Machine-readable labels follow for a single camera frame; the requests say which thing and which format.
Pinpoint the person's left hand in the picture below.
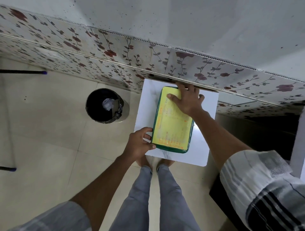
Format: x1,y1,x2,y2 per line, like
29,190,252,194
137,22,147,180
123,127,157,163

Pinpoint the person's right hand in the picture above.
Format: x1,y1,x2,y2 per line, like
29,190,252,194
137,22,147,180
166,82,205,117

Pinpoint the green box with yellow sheet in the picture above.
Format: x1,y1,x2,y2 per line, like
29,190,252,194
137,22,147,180
151,86,195,154

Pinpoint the person's left forearm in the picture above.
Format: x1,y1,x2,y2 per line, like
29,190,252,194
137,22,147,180
69,152,134,231

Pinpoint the person's right forearm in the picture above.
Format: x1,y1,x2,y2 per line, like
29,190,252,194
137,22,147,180
193,110,253,171

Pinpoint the person's left foot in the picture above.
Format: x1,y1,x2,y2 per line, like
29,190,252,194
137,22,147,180
135,156,152,168

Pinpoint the person's foot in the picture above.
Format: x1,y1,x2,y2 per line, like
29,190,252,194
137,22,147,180
156,159,175,172
135,156,152,168

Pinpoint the person's right foot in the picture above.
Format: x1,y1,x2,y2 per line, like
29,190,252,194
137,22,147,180
156,159,175,172

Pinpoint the white square table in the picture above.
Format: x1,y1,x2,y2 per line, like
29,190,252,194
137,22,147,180
133,78,219,167

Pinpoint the person's left grey trouser leg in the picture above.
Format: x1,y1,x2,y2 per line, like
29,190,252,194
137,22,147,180
108,165,153,231

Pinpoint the person's grey trouser leg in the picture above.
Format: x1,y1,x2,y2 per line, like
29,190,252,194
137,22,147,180
108,165,153,231
156,164,202,231

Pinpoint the crumpled clear plastic bag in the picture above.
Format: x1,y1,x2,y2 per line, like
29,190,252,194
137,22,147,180
102,98,115,111

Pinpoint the person's right grey trouser leg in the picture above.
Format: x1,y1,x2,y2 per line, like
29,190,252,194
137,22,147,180
156,164,202,231

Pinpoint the black round trash bin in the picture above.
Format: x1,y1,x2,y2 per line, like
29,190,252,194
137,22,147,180
85,88,130,124

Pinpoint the person's right striped sleeve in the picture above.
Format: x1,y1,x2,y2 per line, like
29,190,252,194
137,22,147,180
219,150,305,231

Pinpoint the person's left grey sleeve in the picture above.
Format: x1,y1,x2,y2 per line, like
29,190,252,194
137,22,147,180
7,201,92,231

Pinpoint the white post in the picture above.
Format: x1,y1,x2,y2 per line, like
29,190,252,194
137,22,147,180
289,114,305,182

